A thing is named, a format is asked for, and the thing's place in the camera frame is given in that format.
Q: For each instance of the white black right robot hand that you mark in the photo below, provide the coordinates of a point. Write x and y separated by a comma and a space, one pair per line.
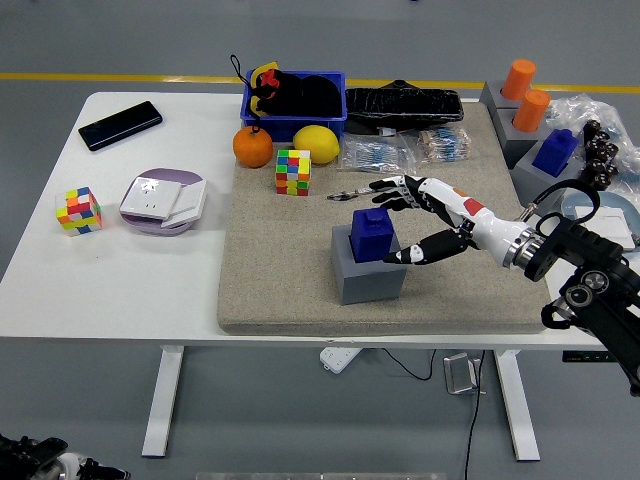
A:
482, 222

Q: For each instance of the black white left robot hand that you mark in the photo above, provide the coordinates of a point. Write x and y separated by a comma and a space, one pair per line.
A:
35, 457

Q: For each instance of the blue square seal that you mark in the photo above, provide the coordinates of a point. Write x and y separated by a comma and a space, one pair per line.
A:
372, 235
554, 152

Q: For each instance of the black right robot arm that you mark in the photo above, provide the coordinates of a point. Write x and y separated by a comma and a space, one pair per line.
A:
590, 260

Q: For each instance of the grey cube seal holder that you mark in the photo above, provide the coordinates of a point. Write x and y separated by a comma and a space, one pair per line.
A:
535, 185
492, 97
517, 145
370, 282

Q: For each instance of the orange cylinder seal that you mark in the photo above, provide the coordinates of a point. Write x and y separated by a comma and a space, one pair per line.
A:
531, 111
519, 79

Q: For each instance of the clear bag of tan resistors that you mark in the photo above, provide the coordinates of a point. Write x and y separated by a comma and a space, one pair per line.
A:
445, 145

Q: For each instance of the clear bag of blue resistors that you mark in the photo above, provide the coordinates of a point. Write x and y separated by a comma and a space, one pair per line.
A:
375, 155

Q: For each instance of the pile of dark knobs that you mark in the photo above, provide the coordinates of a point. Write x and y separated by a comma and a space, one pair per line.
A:
597, 160

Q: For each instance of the white table leg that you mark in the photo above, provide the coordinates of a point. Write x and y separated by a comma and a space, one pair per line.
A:
517, 405
162, 400

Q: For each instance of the black keyboard in plastic wrap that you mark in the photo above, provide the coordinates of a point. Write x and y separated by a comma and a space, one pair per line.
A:
405, 106

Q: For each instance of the silver black pen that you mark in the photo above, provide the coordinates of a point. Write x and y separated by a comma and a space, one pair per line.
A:
345, 195

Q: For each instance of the crumpled clear plastic bag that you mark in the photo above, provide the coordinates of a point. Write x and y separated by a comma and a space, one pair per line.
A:
580, 107

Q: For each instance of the black table control panel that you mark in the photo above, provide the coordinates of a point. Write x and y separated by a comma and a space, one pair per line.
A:
582, 356

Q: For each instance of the yellow lemon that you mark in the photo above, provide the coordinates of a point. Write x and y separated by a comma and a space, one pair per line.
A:
316, 144

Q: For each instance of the aligned multicolour puzzle cube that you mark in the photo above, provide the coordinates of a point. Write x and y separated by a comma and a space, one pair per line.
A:
293, 172

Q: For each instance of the white power strip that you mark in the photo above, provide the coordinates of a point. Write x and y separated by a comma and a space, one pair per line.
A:
339, 359

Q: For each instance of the grey-brown fabric mat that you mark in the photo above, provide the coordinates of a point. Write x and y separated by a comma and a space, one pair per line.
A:
280, 270

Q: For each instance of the blue plastic bin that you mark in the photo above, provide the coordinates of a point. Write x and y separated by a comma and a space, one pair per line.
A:
290, 127

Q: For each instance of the orange fruit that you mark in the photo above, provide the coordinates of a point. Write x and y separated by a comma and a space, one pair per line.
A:
252, 147

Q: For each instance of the twisted multicolour puzzle cube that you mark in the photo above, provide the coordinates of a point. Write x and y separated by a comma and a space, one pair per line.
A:
79, 212

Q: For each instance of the purple plate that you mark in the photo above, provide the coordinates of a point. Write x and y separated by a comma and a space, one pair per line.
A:
172, 175

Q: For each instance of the black smartphone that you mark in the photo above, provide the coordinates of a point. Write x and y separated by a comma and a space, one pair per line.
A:
120, 126

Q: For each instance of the white switch panel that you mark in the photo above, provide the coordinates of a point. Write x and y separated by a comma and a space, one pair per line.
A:
612, 217
189, 202

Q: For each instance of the silver metal bracket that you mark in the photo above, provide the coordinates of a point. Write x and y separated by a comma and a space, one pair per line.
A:
460, 375

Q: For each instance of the white wall socket panel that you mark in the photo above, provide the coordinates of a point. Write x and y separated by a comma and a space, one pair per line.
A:
150, 199

